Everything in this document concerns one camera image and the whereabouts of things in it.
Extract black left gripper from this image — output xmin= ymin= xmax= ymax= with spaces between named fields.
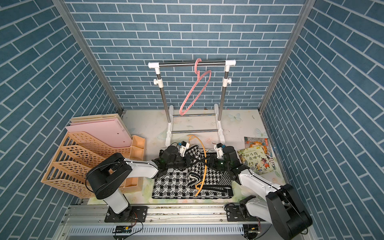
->
xmin=165 ymin=155 xmax=200 ymax=170

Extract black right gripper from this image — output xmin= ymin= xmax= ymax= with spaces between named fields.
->
xmin=201 ymin=154 xmax=231 ymax=172

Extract smiley plaid black white scarf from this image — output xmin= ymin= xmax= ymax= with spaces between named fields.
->
xmin=151 ymin=161 xmax=234 ymax=200

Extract orange clothes hanger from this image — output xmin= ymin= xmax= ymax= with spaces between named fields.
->
xmin=187 ymin=134 xmax=208 ymax=198

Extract houndstooth black white scarf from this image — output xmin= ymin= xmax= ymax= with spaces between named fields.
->
xmin=181 ymin=145 xmax=234 ymax=199

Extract pink clothes hanger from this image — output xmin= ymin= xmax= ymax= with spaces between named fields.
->
xmin=179 ymin=58 xmax=213 ymax=116

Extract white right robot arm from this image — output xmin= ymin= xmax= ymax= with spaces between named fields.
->
xmin=207 ymin=143 xmax=313 ymax=240

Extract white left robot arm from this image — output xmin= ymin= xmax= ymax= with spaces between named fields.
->
xmin=85 ymin=146 xmax=192 ymax=223

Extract colourful picture book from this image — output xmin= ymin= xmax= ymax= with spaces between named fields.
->
xmin=237 ymin=137 xmax=276 ymax=175

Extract white steel clothes rack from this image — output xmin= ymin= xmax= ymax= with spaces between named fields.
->
xmin=148 ymin=59 xmax=237 ymax=147

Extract green circuit board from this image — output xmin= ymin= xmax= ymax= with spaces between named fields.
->
xmin=113 ymin=226 xmax=133 ymax=236

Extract orange plastic file organizer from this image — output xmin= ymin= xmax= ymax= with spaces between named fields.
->
xmin=41 ymin=132 xmax=146 ymax=199

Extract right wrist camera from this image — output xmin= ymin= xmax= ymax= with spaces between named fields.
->
xmin=214 ymin=143 xmax=225 ymax=160

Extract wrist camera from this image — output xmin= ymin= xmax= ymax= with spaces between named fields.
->
xmin=178 ymin=141 xmax=190 ymax=157
xmin=214 ymin=143 xmax=225 ymax=160

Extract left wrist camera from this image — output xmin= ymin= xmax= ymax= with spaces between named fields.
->
xmin=178 ymin=141 xmax=190 ymax=157

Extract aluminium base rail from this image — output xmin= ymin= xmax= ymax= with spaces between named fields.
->
xmin=52 ymin=203 xmax=304 ymax=240

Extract right aluminium corner post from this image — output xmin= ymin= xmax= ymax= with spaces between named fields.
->
xmin=259 ymin=0 xmax=316 ymax=115

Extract aluminium corner post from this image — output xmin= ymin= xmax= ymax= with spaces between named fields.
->
xmin=52 ymin=0 xmax=124 ymax=116
xmin=259 ymin=0 xmax=316 ymax=115

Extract left aluminium corner post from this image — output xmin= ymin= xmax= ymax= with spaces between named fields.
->
xmin=52 ymin=0 xmax=124 ymax=116

